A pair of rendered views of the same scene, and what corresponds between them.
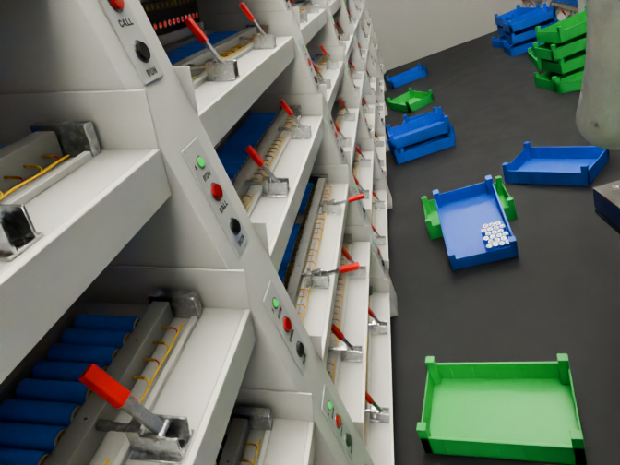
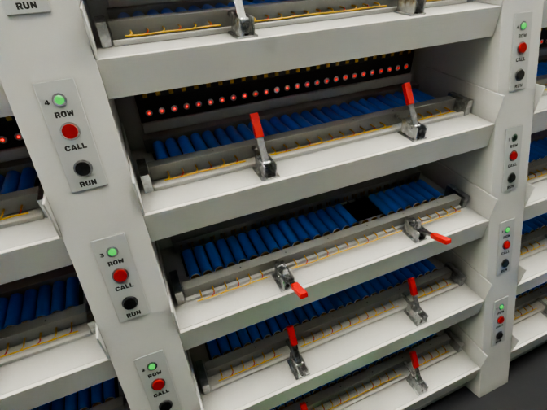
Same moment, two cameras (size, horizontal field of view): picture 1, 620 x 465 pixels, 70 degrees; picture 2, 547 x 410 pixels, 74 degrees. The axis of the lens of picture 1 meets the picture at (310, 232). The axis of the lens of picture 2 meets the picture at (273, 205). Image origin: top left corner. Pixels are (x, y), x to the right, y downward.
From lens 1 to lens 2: 0.53 m
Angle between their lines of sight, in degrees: 48
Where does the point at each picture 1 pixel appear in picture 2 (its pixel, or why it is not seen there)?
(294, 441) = (85, 355)
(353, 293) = (384, 326)
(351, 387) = (260, 386)
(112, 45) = not seen: outside the picture
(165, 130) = (17, 60)
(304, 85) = (489, 76)
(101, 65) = not seen: outside the picture
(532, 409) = not seen: outside the picture
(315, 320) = (229, 303)
